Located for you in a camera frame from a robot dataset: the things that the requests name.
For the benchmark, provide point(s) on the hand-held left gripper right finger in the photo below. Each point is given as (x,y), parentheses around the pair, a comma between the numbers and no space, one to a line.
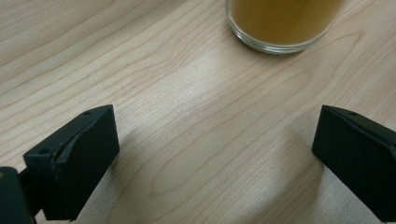
(358,161)

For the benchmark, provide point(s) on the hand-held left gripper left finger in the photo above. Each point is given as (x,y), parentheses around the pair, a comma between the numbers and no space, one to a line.
(81,161)

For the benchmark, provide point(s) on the glass jar of amber liquid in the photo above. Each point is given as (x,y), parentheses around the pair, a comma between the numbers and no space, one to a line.
(280,21)

